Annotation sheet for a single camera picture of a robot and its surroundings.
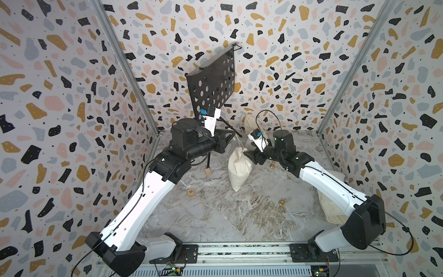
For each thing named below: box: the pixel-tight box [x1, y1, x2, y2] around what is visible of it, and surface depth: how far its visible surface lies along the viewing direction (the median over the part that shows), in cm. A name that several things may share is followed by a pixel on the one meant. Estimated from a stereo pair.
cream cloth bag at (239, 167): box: [227, 146, 253, 193], surface depth 90 cm
